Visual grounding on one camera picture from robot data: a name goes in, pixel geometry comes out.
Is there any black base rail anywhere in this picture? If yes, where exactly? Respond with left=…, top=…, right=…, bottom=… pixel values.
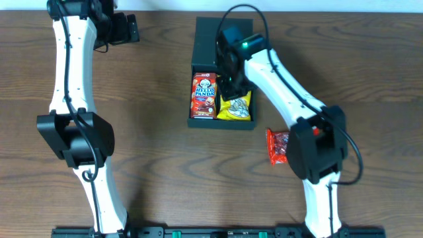
left=50, top=225, right=387, bottom=238

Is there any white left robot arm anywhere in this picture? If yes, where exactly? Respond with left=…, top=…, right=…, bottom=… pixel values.
left=36, top=0, right=139, bottom=238

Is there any red Hacks candy bag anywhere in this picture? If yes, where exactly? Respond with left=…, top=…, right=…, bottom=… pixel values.
left=266, top=129, right=289, bottom=166

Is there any red Hello Panda box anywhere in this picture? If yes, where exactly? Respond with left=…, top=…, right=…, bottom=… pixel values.
left=190, top=73, right=217, bottom=120

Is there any dark green box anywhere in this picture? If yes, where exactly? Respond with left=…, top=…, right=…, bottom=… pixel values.
left=187, top=17, right=257, bottom=130

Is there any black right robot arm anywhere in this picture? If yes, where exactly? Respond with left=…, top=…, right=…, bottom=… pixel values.
left=216, top=32, right=348, bottom=237

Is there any yellow Hacks candy bag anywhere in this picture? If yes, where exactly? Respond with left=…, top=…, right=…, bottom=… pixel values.
left=217, top=91, right=252, bottom=121

